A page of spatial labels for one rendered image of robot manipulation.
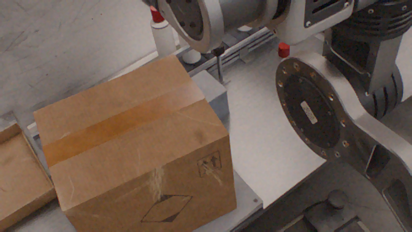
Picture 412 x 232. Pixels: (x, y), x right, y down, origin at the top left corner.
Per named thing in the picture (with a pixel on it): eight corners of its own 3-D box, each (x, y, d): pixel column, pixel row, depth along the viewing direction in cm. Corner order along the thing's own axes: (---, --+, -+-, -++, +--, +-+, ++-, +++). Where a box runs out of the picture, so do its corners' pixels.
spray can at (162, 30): (173, 58, 123) (159, -3, 107) (183, 67, 120) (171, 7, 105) (157, 67, 121) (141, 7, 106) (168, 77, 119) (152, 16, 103)
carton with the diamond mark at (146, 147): (192, 132, 109) (174, 52, 88) (238, 208, 94) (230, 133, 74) (78, 185, 103) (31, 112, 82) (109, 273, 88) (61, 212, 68)
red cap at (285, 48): (292, 55, 126) (292, 46, 123) (281, 59, 125) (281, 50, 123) (286, 48, 128) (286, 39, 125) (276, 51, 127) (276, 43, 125)
